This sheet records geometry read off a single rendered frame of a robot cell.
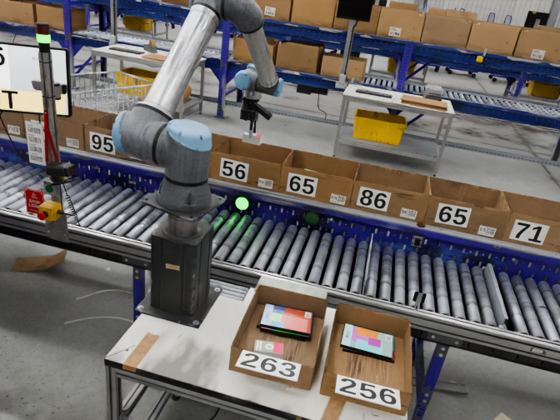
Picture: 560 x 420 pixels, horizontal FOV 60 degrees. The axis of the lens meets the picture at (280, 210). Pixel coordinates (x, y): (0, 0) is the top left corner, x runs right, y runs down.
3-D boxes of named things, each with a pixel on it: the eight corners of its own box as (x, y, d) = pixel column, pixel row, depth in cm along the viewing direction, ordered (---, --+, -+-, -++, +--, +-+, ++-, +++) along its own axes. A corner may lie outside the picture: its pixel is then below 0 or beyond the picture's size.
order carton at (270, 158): (210, 179, 270) (212, 151, 263) (227, 162, 296) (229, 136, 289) (277, 193, 264) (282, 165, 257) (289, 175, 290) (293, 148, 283)
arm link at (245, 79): (255, 74, 230) (264, 71, 241) (233, 68, 232) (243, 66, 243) (252, 93, 234) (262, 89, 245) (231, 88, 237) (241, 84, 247)
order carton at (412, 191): (348, 208, 258) (354, 180, 250) (353, 188, 284) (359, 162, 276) (422, 225, 252) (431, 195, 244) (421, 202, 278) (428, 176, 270)
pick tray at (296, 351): (227, 370, 162) (229, 347, 158) (256, 303, 196) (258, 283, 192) (310, 391, 158) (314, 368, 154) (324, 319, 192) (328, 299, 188)
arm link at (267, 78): (262, -13, 175) (287, 82, 240) (230, -19, 178) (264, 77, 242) (250, 13, 173) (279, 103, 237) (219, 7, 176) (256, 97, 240)
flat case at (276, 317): (309, 337, 177) (310, 333, 176) (259, 327, 179) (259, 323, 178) (312, 314, 189) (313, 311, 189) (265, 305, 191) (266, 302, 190)
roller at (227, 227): (197, 263, 225) (197, 254, 223) (232, 217, 271) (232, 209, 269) (207, 266, 224) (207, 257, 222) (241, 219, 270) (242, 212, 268)
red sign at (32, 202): (27, 212, 231) (23, 187, 225) (27, 211, 232) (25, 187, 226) (56, 219, 229) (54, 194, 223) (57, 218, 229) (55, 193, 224)
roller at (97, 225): (83, 236, 234) (83, 227, 232) (137, 196, 280) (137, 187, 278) (93, 238, 234) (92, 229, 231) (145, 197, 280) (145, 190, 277)
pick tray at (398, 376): (318, 394, 157) (323, 372, 153) (332, 322, 191) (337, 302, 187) (406, 417, 153) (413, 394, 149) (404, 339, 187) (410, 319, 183)
